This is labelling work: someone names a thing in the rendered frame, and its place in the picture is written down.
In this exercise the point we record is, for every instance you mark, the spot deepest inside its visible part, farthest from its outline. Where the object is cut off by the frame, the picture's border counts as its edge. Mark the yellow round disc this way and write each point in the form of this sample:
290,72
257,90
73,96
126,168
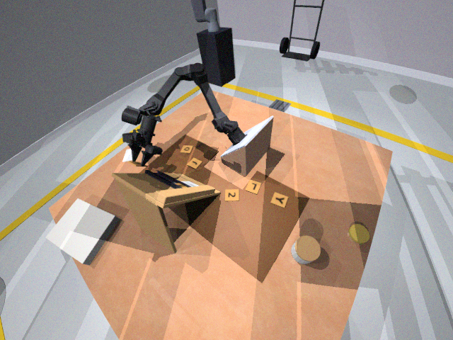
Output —
359,233

